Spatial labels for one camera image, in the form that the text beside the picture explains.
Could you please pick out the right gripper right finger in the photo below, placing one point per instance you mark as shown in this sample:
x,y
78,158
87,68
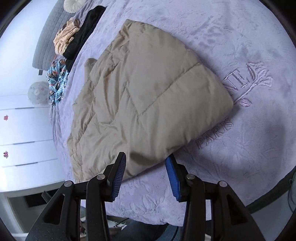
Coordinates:
x,y
231,220

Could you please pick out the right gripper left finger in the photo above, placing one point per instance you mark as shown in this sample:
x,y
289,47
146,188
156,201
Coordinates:
x,y
60,219

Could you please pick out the beige puffer jacket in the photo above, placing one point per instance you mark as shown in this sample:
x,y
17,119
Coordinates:
x,y
147,95

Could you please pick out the white wardrobe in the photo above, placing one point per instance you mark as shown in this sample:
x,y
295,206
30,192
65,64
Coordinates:
x,y
29,158

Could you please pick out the blue monkey print garment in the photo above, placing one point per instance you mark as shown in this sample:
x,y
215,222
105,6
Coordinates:
x,y
57,77

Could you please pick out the grey quilted headboard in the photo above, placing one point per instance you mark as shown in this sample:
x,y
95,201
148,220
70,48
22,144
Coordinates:
x,y
45,50

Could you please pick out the lavender bed blanket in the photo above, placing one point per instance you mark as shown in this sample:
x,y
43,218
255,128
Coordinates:
x,y
245,45

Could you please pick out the beige striped garment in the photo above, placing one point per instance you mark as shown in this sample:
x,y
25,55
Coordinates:
x,y
65,35

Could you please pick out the black folded sweater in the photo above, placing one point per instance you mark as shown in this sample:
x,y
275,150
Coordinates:
x,y
87,28

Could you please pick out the round cream pillow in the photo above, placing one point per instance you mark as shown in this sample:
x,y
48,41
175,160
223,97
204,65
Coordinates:
x,y
72,6

